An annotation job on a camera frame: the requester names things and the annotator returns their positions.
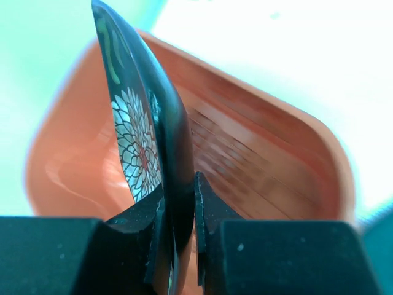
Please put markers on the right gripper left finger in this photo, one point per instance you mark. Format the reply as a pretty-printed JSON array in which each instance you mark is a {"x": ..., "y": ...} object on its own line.
[{"x": 52, "y": 255}]

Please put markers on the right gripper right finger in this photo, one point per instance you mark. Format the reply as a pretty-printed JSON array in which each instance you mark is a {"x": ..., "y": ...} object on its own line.
[{"x": 249, "y": 256}]

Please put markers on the black floral square plate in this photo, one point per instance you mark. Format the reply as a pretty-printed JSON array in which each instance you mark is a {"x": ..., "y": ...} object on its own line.
[{"x": 152, "y": 130}]

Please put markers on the orange plastic bin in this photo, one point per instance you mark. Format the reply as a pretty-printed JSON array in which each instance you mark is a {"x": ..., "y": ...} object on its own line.
[{"x": 265, "y": 159}]

